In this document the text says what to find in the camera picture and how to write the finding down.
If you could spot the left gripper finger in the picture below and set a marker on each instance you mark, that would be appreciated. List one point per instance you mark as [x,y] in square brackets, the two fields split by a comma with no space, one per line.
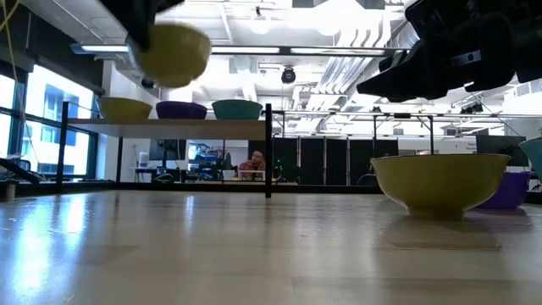
[142,31]

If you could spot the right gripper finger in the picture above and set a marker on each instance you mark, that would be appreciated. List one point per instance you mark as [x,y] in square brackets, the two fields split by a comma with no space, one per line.
[415,72]
[423,96]

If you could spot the yellow bowl speckled inside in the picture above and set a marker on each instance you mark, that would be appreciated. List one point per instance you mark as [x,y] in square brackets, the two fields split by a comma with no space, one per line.
[178,59]
[125,109]
[440,186]

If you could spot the purple mini bowl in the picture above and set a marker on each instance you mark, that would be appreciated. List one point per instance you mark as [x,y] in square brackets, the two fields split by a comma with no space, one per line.
[508,192]
[182,103]
[182,113]

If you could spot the teal bowl speckled inside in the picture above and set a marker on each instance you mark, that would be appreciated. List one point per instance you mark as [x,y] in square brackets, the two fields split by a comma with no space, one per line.
[237,111]

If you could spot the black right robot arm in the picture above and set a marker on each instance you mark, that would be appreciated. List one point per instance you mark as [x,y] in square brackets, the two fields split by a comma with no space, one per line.
[529,46]

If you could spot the black ceiling spotlight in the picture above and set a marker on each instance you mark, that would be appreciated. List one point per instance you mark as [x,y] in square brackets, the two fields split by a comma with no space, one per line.
[147,84]
[289,75]

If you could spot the black computer monitor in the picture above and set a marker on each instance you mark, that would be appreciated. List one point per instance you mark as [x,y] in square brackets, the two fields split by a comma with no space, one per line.
[499,144]

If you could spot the long ceiling light fixture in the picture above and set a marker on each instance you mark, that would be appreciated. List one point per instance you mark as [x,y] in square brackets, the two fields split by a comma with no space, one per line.
[322,51]

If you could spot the blue-grey chair back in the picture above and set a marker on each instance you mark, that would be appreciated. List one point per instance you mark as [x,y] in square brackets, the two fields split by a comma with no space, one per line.
[372,180]

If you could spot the wooden shelf with black legs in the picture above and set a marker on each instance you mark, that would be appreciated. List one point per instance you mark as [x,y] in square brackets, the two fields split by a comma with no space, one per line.
[169,129]

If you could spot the white pot with succulents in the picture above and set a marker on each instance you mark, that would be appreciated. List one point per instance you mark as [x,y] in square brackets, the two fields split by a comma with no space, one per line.
[534,159]

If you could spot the large window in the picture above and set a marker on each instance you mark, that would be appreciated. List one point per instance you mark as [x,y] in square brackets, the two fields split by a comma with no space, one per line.
[55,106]

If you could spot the round ceiling lamp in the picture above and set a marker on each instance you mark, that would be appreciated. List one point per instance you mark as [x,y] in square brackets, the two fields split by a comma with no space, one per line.
[260,23]

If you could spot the white jug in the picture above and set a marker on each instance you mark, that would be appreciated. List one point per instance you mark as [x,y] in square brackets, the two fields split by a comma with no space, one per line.
[144,160]

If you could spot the person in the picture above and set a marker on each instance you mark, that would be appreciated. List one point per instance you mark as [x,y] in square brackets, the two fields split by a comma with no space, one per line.
[253,164]

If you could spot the distant black metal frame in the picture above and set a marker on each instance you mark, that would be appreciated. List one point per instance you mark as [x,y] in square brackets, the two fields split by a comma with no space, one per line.
[402,115]

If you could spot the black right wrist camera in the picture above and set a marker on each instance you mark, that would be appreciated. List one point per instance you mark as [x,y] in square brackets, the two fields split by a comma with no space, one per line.
[427,19]

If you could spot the black wall screen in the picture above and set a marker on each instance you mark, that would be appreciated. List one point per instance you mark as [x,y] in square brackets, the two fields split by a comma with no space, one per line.
[169,148]

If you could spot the black partition wall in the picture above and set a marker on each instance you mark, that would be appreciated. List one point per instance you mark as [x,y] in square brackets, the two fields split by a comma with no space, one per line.
[313,161]

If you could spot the black aluminium table frame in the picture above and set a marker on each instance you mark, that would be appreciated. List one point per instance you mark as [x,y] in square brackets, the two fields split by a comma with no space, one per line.
[322,189]

